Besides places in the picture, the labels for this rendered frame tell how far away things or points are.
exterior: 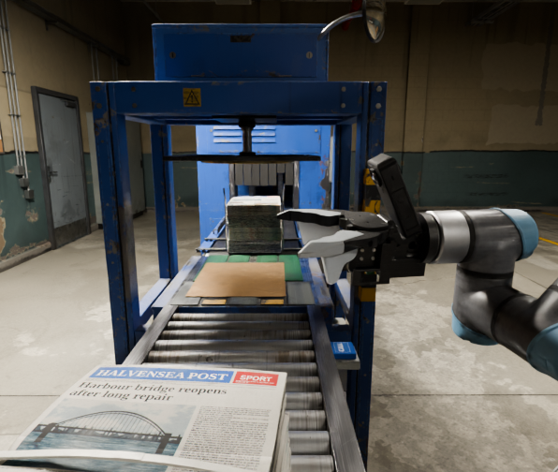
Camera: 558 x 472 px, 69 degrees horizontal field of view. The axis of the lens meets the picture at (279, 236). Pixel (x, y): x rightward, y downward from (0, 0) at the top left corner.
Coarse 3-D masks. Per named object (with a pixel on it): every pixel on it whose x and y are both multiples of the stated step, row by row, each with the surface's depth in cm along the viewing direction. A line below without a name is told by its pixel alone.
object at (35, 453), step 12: (0, 456) 41; (12, 456) 41; (24, 456) 41; (36, 456) 40; (48, 456) 40; (60, 456) 40; (72, 456) 40; (84, 456) 40; (96, 456) 40; (108, 456) 40; (120, 456) 39; (132, 456) 39; (144, 456) 40; (156, 456) 40; (168, 456) 40; (192, 468) 39; (204, 468) 38; (216, 468) 39; (228, 468) 39; (240, 468) 39
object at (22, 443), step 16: (16, 448) 43; (32, 448) 43; (48, 448) 43; (64, 448) 43; (80, 448) 43; (96, 448) 43; (112, 448) 43; (128, 448) 43; (144, 448) 43; (0, 464) 41; (16, 464) 41; (32, 464) 40; (48, 464) 40; (64, 464) 40; (80, 464) 40; (96, 464) 40; (112, 464) 41; (128, 464) 41; (144, 464) 41; (224, 464) 41; (240, 464) 41; (256, 464) 41
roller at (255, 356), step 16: (160, 352) 110; (176, 352) 110; (192, 352) 110; (208, 352) 110; (224, 352) 110; (240, 352) 110; (256, 352) 110; (272, 352) 110; (288, 352) 110; (304, 352) 110
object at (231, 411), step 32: (96, 384) 54; (128, 384) 54; (160, 384) 54; (192, 384) 54; (224, 384) 53; (256, 384) 53; (64, 416) 48; (96, 416) 48; (128, 416) 48; (160, 416) 47; (192, 416) 47; (224, 416) 47; (256, 416) 47; (288, 416) 56; (160, 448) 43; (192, 448) 43; (224, 448) 43; (256, 448) 43; (288, 448) 58
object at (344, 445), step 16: (320, 320) 130; (320, 336) 119; (320, 352) 110; (320, 368) 102; (336, 368) 102; (320, 384) 95; (336, 384) 95; (336, 400) 89; (336, 416) 83; (336, 432) 79; (352, 432) 79; (336, 448) 74; (352, 448) 74; (336, 464) 71; (352, 464) 71
